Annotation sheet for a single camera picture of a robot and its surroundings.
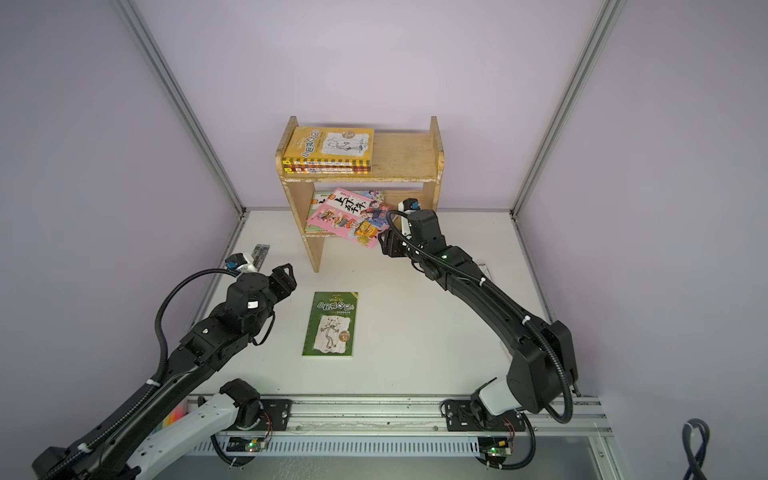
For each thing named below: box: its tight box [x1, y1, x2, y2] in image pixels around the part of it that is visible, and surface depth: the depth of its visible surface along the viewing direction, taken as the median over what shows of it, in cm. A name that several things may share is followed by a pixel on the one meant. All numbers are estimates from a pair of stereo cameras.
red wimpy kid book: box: [283, 165, 371, 173], surface depth 70 cm
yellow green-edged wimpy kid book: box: [282, 126, 374, 164], surface depth 72 cm
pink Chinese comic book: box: [306, 187, 396, 249], surface depth 89 cm
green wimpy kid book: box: [302, 292, 359, 356], surface depth 91 cm
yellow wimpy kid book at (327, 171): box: [283, 167, 372, 175], surface depth 71 cm
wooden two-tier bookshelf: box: [277, 116, 445, 273], surface depth 75 cm
